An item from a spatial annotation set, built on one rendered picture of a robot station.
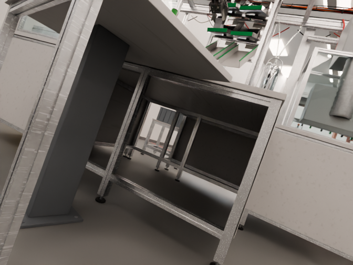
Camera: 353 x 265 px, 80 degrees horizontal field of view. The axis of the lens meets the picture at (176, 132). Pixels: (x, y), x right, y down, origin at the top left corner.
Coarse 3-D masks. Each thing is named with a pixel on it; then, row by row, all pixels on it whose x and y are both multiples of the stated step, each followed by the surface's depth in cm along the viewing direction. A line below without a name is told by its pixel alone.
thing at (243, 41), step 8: (248, 0) 153; (256, 0) 151; (264, 0) 149; (272, 0) 147; (240, 16) 136; (248, 16) 134; (256, 16) 132; (232, 40) 153; (240, 40) 134; (248, 40) 132
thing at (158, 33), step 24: (120, 0) 60; (144, 0) 56; (48, 24) 109; (96, 24) 85; (120, 24) 77; (144, 24) 70; (168, 24) 64; (144, 48) 93; (168, 48) 83; (192, 48) 75; (192, 72) 101; (216, 72) 90
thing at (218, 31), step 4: (240, 24) 137; (208, 28) 130; (212, 28) 129; (216, 28) 127; (220, 28) 126; (224, 28) 125; (228, 28) 150; (232, 28) 148; (236, 28) 134; (212, 32) 131; (216, 32) 128; (220, 32) 127; (224, 32) 125; (228, 32) 127; (232, 36) 143
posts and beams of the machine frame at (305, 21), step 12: (192, 0) 252; (312, 0) 188; (192, 12) 262; (204, 12) 254; (288, 24) 222; (300, 24) 215; (312, 24) 212; (324, 24) 208; (336, 24) 204; (312, 36) 210
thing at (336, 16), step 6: (186, 0) 263; (198, 0) 258; (204, 0) 255; (282, 12) 222; (288, 12) 220; (294, 12) 218; (300, 12) 216; (312, 12) 212; (318, 12) 210; (324, 12) 208; (330, 18) 206; (336, 18) 204; (342, 18) 202; (348, 18) 201
